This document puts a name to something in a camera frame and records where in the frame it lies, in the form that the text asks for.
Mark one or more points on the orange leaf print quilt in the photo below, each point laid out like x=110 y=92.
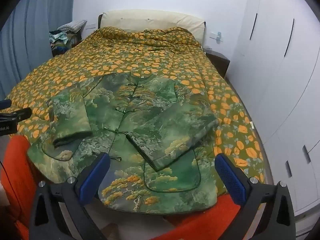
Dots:
x=150 y=55

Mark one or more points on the white wall switch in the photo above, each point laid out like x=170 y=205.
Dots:
x=90 y=26

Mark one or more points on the pile of mixed clothes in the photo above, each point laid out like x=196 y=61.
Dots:
x=61 y=42

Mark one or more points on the green landscape print jacket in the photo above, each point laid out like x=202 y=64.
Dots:
x=150 y=120

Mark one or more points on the blue-grey curtain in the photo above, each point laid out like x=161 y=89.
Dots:
x=37 y=30

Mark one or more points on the cream padded headboard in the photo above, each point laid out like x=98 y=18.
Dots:
x=150 y=20

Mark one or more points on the white wardrobe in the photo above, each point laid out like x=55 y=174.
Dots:
x=275 y=55

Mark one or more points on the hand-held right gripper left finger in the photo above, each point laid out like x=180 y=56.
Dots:
x=94 y=178

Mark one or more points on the dark wooden nightstand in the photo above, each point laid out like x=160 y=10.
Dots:
x=220 y=60

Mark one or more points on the red fleece blanket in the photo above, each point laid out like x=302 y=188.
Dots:
x=15 y=170

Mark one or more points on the striped folded cloth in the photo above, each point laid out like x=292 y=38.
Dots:
x=72 y=26

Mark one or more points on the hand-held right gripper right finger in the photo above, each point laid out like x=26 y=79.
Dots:
x=232 y=178

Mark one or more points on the wall socket with plug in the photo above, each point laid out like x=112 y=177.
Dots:
x=217 y=37

